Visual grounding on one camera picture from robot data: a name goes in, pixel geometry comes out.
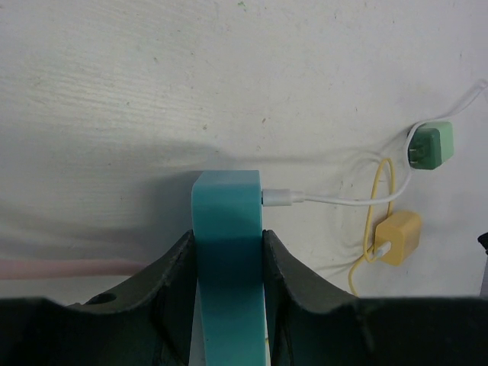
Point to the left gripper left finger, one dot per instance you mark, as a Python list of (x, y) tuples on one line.
[(145, 320)]

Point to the yellow plug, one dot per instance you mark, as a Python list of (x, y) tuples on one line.
[(397, 237)]

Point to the pink power strip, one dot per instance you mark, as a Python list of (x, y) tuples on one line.
[(43, 269)]

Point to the teal power strip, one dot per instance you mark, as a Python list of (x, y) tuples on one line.
[(226, 209)]

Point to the green plug adapter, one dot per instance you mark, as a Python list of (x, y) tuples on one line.
[(431, 146)]

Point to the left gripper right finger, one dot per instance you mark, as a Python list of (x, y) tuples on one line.
[(312, 322)]

